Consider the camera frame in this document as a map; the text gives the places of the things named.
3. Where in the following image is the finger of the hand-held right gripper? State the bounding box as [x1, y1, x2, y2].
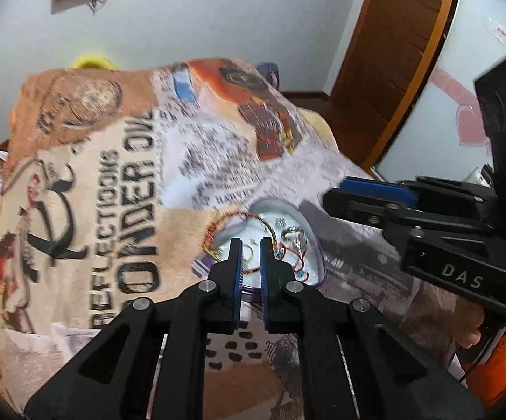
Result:
[322, 187, 497, 239]
[338, 176, 499, 225]

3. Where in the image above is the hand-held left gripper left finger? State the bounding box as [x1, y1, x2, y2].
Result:
[23, 237, 244, 420]

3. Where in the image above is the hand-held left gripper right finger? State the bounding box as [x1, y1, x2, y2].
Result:
[259, 236, 485, 420]

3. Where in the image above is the gold chain bracelet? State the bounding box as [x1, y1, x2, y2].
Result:
[241, 244, 259, 273]

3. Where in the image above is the silver ring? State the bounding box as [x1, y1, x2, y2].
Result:
[280, 226, 309, 251]

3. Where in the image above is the purple heart-shaped tin box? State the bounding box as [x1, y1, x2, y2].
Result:
[192, 198, 326, 296]

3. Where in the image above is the person's right forearm orange sleeve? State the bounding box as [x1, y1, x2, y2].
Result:
[465, 310, 506, 413]

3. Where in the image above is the person's right hand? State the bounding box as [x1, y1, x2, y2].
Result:
[456, 315, 486, 351]

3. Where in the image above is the pale yellow blanket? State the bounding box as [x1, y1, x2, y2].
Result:
[296, 106, 338, 150]

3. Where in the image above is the white heart-print wardrobe door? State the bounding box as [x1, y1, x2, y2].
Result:
[374, 0, 506, 185]

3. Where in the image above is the wooden door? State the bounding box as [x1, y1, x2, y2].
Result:
[329, 0, 449, 163]

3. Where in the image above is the dark backpack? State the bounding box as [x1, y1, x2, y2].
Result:
[255, 62, 281, 91]

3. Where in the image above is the printed blanket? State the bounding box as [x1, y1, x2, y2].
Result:
[0, 56, 469, 420]

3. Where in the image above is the yellow round cushion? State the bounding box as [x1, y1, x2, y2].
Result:
[70, 53, 117, 71]

